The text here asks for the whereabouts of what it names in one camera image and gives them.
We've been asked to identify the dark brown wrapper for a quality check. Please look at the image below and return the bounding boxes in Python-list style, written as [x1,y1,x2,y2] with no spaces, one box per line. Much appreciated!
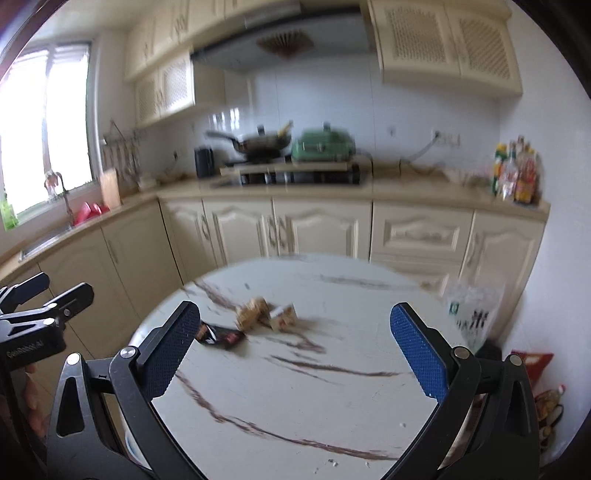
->
[194,322,245,350]

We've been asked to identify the green juice carton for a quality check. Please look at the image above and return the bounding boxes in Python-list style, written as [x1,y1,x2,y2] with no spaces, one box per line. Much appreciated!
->
[269,304,297,332]

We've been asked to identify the steel kitchen sink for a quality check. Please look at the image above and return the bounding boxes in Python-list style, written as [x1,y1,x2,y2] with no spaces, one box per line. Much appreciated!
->
[19,225,74,262]

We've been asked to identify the kitchen window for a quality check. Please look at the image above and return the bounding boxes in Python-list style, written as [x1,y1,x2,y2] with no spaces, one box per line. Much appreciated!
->
[1,42,95,216]

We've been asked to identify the person left hand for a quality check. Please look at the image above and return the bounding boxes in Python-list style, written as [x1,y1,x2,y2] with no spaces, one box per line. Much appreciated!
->
[22,364,47,439]

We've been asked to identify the red bag on floor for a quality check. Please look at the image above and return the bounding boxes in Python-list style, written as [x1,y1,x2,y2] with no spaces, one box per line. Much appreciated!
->
[511,350,554,387]

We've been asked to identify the green dish soap bottle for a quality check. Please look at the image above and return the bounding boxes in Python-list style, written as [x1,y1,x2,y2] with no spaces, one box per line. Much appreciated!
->
[0,197,19,231]

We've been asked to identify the cream lower cabinets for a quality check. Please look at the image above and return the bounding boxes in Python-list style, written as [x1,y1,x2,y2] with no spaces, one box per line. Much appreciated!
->
[1,185,550,356]

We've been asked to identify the cream cabinets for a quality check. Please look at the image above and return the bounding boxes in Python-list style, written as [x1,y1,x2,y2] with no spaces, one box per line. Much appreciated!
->
[125,1,523,127]
[1,185,550,356]

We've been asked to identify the clear plastic bag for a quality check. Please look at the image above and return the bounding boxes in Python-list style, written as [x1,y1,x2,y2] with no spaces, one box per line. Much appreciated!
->
[444,280,505,353]

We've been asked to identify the red plastic basin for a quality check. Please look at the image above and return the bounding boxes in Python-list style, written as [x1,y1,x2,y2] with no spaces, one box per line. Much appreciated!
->
[73,202,110,226]

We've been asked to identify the chrome sink faucet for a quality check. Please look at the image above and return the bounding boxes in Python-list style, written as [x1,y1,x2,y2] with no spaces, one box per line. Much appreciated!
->
[43,170,75,226]

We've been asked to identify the wooden cutting board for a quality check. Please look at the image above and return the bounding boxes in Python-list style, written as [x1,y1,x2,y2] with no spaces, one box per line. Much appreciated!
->
[99,168,121,210]

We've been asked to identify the round white marble table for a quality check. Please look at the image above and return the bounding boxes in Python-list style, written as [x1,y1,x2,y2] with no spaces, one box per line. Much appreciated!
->
[131,255,462,479]

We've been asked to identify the hanging utensil rack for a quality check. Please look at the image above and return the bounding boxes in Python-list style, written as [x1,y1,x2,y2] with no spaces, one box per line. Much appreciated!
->
[100,119,144,185]

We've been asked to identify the black electric kettle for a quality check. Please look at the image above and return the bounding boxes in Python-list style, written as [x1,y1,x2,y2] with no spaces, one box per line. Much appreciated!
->
[194,146,215,179]

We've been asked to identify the condiment bottles cluster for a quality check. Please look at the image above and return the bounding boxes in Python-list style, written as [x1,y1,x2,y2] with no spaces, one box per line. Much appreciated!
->
[491,135,542,206]

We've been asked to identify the black wok with lid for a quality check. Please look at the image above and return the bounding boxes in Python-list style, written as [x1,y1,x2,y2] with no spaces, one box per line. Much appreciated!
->
[204,121,294,156]

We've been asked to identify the black gas stove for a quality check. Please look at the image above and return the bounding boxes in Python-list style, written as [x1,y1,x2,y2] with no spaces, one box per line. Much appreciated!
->
[213,162,363,188]

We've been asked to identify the green electric cooker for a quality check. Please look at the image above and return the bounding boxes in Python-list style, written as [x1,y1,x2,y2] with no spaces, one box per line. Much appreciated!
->
[291,122,356,163]

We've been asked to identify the cream upper cabinets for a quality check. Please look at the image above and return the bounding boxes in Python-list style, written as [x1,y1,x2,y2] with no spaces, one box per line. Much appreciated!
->
[125,1,523,127]

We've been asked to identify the black range hood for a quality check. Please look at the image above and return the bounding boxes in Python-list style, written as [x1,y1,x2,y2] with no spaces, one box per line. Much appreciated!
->
[190,6,372,73]

